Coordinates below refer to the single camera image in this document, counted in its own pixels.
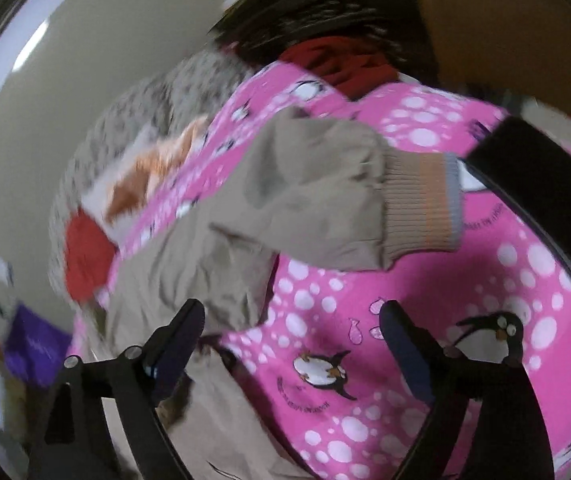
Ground dark red cloth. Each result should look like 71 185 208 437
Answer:
278 35 401 103

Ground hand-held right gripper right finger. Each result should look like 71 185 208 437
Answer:
379 300 556 480

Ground white pillow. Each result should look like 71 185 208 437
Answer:
85 125 166 241

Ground red pillow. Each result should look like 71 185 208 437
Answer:
65 210 118 303

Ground orange cloth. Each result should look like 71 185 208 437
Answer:
105 115 211 226

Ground pink penguin blanket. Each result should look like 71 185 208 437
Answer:
68 60 571 480

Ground purple bag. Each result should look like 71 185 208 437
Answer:
2 305 73 391

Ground beige jacket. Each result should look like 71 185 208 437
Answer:
100 105 466 480

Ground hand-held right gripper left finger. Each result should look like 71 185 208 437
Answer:
28 298 206 480

